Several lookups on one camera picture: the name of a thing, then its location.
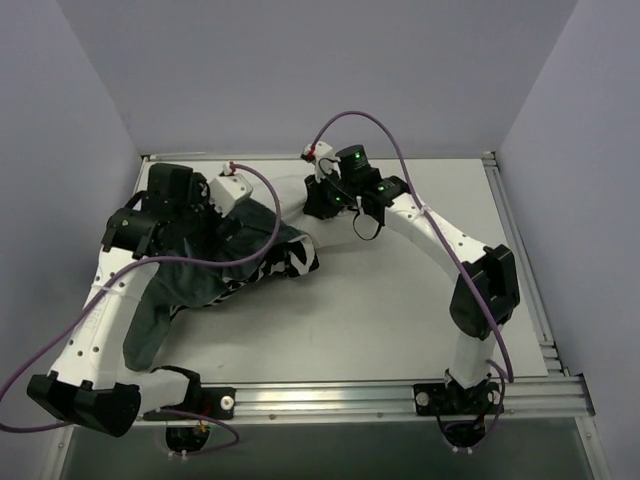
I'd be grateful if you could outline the white pillow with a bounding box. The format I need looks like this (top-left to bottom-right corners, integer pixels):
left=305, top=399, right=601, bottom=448
left=238, top=175, right=378, bottom=251

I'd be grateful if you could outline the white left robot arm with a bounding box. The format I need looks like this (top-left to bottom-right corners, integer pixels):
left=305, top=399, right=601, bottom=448
left=27, top=163, right=252, bottom=437

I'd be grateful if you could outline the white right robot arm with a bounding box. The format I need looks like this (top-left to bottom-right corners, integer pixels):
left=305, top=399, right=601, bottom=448
left=301, top=142, right=520, bottom=413

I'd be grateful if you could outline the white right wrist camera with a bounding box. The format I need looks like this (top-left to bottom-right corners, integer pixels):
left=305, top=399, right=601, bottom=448
left=300, top=141, right=337, bottom=183

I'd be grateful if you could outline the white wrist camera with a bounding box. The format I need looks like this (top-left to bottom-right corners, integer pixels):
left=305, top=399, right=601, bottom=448
left=209, top=174, right=253, bottom=217
left=300, top=141, right=337, bottom=183

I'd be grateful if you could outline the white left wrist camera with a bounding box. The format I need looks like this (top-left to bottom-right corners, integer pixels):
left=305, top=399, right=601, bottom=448
left=209, top=174, right=253, bottom=217

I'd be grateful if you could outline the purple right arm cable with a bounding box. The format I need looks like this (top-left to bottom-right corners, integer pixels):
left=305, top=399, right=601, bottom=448
left=309, top=110, right=515, bottom=448

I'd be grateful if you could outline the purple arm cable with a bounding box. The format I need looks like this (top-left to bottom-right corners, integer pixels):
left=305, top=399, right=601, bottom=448
left=309, top=110, right=515, bottom=448
left=0, top=160, right=284, bottom=455

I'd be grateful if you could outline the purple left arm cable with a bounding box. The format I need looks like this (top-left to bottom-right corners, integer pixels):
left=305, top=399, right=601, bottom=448
left=0, top=160, right=284, bottom=455

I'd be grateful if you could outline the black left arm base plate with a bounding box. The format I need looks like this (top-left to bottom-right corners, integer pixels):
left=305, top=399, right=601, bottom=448
left=142, top=386, right=237, bottom=421

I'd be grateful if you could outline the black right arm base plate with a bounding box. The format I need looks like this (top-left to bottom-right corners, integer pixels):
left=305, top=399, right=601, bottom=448
left=413, top=380, right=504, bottom=417

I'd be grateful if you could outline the aluminium table edge rail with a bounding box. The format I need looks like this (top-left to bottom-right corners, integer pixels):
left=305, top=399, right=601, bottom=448
left=481, top=151, right=570, bottom=377

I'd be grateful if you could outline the aluminium front mounting rail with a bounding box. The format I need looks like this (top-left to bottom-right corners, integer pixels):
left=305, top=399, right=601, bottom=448
left=134, top=375, right=595, bottom=425

